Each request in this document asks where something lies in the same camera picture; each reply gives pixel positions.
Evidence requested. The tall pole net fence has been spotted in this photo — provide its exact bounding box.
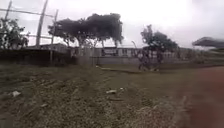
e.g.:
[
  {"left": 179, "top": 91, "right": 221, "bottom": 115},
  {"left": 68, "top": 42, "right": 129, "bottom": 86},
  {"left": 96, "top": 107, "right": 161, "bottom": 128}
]
[{"left": 0, "top": 0, "right": 60, "bottom": 64}]

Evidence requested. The pale litter scrap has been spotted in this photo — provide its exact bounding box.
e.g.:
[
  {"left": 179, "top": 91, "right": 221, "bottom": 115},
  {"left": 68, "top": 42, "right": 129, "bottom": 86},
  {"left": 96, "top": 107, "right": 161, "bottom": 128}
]
[
  {"left": 10, "top": 90, "right": 22, "bottom": 98},
  {"left": 105, "top": 88, "right": 118, "bottom": 95}
]

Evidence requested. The wide flat-topped tree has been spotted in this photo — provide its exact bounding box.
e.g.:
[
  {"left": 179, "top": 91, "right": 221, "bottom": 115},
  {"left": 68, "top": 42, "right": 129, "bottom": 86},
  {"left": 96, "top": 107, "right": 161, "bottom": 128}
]
[{"left": 47, "top": 12, "right": 125, "bottom": 48}]

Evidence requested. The dark flat tree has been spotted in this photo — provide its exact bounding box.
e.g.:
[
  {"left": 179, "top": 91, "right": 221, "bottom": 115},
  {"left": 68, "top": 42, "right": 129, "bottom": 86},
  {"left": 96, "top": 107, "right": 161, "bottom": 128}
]
[{"left": 191, "top": 36, "right": 224, "bottom": 50}]

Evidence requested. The long low pale building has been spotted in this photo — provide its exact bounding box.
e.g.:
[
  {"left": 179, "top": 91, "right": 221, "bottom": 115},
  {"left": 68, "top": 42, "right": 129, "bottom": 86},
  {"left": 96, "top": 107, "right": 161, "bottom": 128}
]
[{"left": 49, "top": 43, "right": 188, "bottom": 66}]

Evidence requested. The dark boundary fence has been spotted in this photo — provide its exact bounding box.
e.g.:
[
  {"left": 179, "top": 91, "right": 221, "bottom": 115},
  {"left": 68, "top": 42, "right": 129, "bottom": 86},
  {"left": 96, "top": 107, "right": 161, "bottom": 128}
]
[{"left": 0, "top": 48, "right": 74, "bottom": 67}]

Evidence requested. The bushy dark tree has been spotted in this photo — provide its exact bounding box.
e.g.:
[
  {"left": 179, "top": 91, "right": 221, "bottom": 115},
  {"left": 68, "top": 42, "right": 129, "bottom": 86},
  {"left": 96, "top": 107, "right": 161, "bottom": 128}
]
[{"left": 0, "top": 17, "right": 31, "bottom": 51}]

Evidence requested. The dark leaning tree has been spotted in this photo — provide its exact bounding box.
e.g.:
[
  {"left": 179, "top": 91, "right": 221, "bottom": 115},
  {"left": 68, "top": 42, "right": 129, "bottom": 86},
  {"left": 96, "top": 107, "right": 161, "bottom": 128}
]
[{"left": 140, "top": 23, "right": 180, "bottom": 64}]

